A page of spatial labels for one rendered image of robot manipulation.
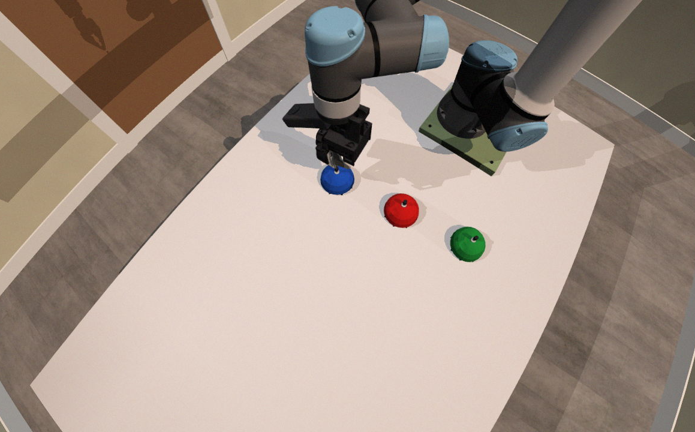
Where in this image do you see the red dome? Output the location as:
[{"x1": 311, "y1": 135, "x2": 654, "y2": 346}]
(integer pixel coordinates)
[{"x1": 384, "y1": 193, "x2": 419, "y2": 228}]

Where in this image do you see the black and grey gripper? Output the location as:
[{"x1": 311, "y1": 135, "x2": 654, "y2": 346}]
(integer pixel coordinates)
[{"x1": 315, "y1": 104, "x2": 372, "y2": 169}]

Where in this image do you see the green dome bell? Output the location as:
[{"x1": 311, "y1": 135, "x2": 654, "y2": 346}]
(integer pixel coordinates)
[{"x1": 450, "y1": 227, "x2": 486, "y2": 262}]

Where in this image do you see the blue dome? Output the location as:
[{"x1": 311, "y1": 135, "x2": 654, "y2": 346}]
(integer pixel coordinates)
[{"x1": 320, "y1": 166, "x2": 354, "y2": 195}]

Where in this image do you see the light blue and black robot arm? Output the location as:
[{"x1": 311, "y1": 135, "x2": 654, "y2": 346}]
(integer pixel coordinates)
[{"x1": 282, "y1": 0, "x2": 642, "y2": 152}]

